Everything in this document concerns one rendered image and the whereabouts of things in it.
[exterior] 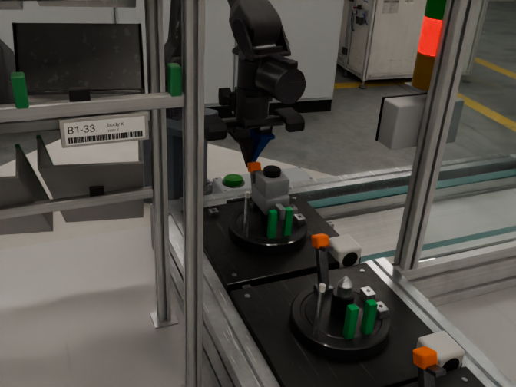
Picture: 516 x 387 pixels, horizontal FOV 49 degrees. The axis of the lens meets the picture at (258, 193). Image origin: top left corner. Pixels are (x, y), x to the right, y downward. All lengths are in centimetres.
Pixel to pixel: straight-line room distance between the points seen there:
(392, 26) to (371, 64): 36
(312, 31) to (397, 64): 129
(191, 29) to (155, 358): 53
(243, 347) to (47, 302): 40
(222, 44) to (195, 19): 343
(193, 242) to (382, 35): 454
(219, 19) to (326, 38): 82
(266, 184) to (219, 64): 316
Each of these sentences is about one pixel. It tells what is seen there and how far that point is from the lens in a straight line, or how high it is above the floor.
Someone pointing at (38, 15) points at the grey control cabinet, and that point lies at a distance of 384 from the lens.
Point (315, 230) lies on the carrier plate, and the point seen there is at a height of 97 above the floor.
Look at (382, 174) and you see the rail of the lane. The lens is 130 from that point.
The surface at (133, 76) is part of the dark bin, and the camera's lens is 64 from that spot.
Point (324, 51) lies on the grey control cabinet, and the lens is 431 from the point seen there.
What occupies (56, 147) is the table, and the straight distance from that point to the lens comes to 164.
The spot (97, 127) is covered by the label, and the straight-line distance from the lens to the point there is 60.
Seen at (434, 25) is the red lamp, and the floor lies 135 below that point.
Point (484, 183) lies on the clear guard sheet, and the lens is 101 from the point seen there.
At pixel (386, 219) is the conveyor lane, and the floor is 92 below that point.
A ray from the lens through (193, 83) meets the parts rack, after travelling 61.
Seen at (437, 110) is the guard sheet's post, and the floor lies 124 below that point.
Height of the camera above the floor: 151
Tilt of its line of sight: 28 degrees down
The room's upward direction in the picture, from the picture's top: 3 degrees clockwise
